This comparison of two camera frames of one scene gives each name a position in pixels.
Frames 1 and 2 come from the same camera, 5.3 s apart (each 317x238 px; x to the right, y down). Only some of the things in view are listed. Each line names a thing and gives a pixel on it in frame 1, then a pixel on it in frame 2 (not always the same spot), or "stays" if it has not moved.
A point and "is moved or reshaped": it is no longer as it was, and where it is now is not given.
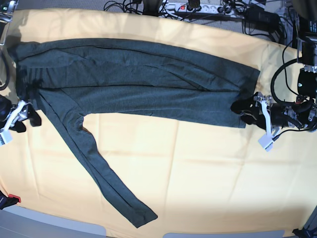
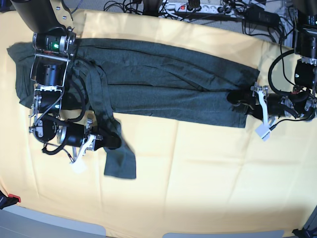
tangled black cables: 143,7 stays
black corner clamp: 304,233 stays
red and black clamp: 5,202 stays
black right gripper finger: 34,118 → 112,141
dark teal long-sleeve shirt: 73,78 is moved or reshaped
